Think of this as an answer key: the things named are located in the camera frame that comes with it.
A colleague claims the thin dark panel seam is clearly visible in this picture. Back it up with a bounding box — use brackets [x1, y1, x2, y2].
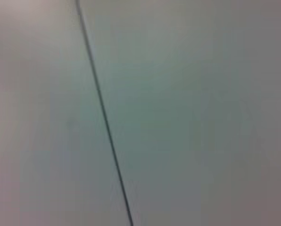
[74, 0, 134, 226]

